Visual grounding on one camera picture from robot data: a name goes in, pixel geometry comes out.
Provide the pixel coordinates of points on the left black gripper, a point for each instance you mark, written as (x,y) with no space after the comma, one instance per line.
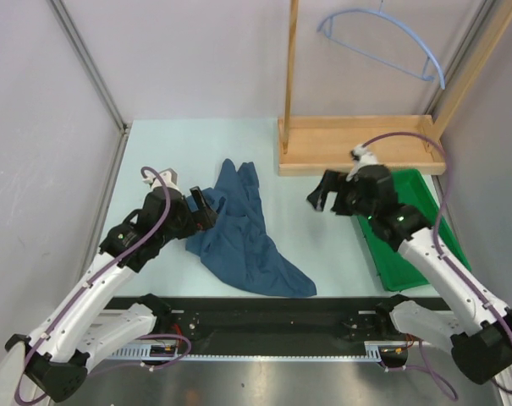
(199,220)

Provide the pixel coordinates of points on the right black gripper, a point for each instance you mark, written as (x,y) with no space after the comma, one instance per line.
(332,181)

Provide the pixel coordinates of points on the blue t shirt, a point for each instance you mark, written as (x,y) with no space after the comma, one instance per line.
(237,249)

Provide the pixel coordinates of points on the light blue plastic hanger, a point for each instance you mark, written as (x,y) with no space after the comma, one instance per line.
(432,69)

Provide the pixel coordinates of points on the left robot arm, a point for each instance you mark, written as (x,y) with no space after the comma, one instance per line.
(66,347)

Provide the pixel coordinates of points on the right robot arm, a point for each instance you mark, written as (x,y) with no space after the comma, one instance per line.
(479,336)

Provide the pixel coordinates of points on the wooden hanger rack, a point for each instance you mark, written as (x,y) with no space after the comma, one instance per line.
(309,145)

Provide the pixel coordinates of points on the green plastic tray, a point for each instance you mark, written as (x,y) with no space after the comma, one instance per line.
(416,262)

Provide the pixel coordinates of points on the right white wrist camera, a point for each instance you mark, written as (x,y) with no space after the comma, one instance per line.
(361,157)

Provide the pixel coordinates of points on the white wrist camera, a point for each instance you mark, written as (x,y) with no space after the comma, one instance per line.
(168,177)
(361,157)

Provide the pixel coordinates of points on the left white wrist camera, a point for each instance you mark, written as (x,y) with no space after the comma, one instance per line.
(168,177)

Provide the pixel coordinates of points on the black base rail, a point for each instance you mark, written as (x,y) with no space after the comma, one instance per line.
(251,327)

